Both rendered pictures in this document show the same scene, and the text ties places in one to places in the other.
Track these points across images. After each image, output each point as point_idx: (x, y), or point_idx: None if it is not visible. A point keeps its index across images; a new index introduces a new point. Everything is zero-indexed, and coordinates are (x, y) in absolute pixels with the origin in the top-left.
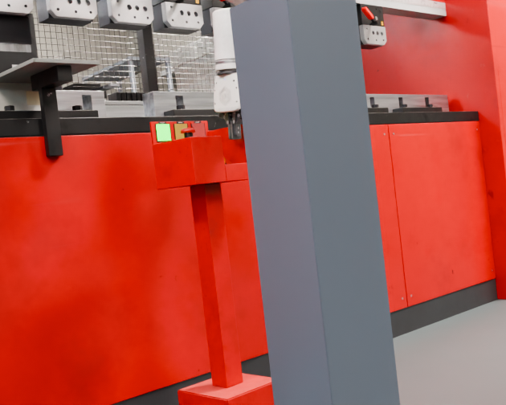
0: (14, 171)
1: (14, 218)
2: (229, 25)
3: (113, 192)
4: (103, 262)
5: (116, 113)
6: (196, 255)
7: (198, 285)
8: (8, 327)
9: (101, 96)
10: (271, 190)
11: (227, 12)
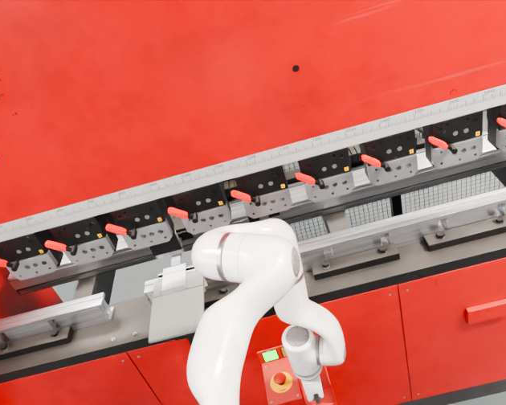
0: (173, 357)
1: (179, 376)
2: (291, 358)
3: (252, 351)
4: (250, 383)
5: (295, 211)
6: (331, 369)
7: (333, 382)
8: None
9: None
10: None
11: (288, 351)
